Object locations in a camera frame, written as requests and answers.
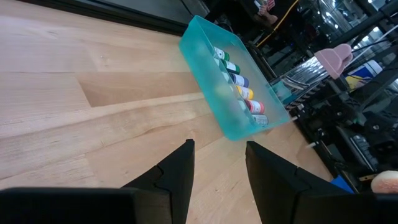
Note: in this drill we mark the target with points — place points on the yellow glazed toy donut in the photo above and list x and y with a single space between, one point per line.
385 183

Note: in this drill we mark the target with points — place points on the red paint bottle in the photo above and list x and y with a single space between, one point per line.
256 107

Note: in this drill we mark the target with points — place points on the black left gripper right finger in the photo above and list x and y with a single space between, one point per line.
276 193

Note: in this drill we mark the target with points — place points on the small blue perforated basket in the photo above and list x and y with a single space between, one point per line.
340 185

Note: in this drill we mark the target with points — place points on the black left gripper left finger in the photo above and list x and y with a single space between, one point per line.
168 193

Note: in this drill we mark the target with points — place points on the teal translucent plastic bin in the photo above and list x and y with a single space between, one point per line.
211 84

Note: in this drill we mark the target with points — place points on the dark green paint bottle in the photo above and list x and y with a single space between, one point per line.
232 67

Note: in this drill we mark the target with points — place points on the black laptop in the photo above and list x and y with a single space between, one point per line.
363 151

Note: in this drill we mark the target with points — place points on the white blue yellow canister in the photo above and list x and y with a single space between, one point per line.
363 73

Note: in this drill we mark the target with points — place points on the person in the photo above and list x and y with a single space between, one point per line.
269 18

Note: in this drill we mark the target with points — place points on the yellow paint bottle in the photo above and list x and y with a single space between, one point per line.
246 92

